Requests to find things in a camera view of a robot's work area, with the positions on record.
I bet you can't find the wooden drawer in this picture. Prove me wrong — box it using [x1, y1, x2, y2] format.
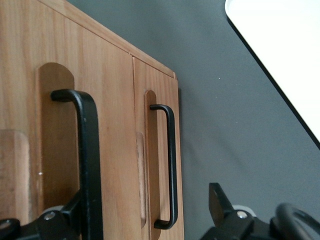
[131, 56, 185, 240]

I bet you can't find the wooden drawer cabinet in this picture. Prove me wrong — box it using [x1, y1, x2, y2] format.
[0, 0, 152, 240]
[37, 0, 185, 240]

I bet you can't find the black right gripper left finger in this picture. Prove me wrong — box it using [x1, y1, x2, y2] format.
[36, 191, 83, 240]

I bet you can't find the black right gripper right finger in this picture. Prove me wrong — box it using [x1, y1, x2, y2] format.
[202, 182, 256, 240]

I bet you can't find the black metal drawer handle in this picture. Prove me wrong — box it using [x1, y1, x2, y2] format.
[149, 104, 179, 231]
[50, 89, 104, 240]

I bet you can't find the white rectangular plastic tray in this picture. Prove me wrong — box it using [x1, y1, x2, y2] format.
[224, 0, 320, 151]

